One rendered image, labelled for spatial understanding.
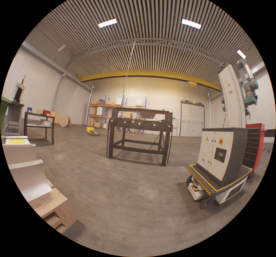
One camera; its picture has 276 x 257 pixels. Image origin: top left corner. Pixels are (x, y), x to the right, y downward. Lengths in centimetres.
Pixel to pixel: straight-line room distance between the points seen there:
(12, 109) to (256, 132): 575
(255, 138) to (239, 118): 71
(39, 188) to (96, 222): 47
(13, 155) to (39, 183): 32
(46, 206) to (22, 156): 42
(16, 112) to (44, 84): 739
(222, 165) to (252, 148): 111
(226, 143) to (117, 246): 113
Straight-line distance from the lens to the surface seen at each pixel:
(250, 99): 135
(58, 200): 69
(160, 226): 89
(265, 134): 490
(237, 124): 131
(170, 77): 885
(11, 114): 388
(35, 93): 1043
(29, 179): 70
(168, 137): 173
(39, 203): 71
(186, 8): 798
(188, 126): 1199
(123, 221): 88
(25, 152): 91
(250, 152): 195
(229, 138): 86
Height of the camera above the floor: 80
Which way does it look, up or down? 5 degrees up
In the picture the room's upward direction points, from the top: 6 degrees clockwise
